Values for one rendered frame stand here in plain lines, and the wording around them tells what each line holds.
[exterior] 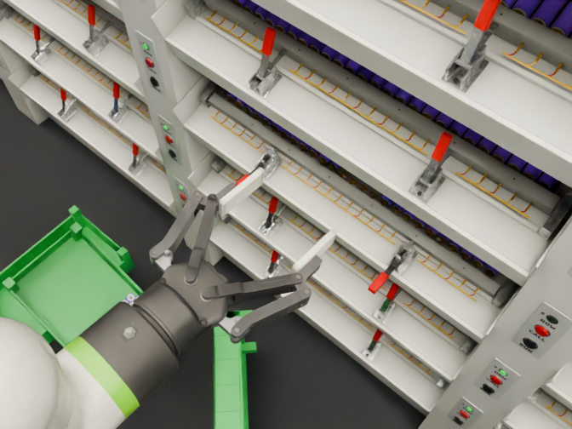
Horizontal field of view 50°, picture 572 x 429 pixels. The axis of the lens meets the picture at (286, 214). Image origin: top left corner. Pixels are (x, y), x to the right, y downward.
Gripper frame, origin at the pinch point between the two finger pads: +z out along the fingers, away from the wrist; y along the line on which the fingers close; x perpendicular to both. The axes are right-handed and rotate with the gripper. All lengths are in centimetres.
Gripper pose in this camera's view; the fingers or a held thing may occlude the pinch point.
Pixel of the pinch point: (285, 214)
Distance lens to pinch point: 72.9
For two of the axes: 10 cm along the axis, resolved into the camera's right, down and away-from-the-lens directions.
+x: 1.2, -5.0, -8.6
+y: 7.3, 6.3, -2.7
